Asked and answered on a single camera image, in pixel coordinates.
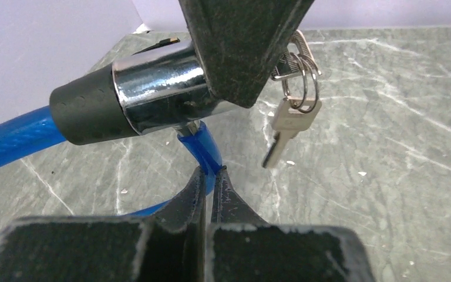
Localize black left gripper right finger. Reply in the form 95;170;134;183
206;168;375;281

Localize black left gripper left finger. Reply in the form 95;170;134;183
0;168;206;281

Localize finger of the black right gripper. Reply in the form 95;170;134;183
179;0;313;108

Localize blue cable lock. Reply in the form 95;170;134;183
0;36;242;256

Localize small keys of blue lock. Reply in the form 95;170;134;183
262;30;322;169

